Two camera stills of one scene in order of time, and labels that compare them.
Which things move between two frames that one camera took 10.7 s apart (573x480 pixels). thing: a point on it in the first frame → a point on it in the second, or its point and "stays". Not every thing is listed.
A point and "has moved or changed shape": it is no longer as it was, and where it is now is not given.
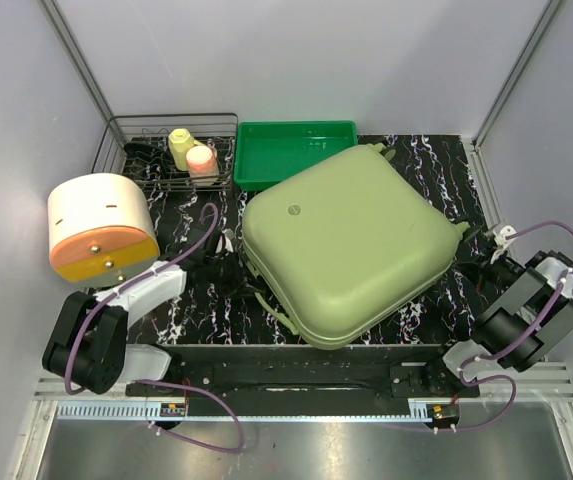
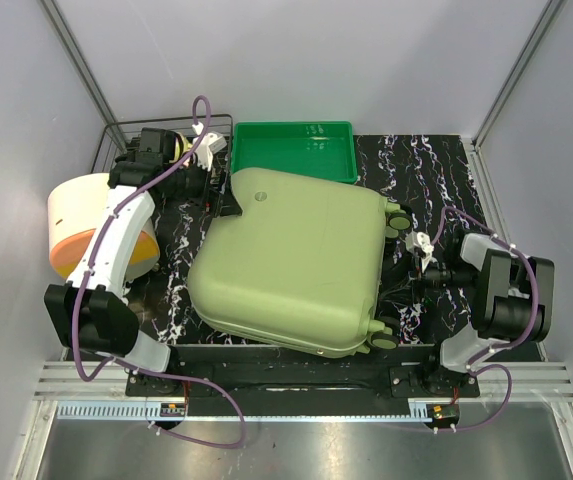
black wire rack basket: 137,146 stays
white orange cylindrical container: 101,230 stays
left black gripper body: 226,272 → 194,184
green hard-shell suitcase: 337,247 has moved or changed shape
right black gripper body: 501,273 → 446,275
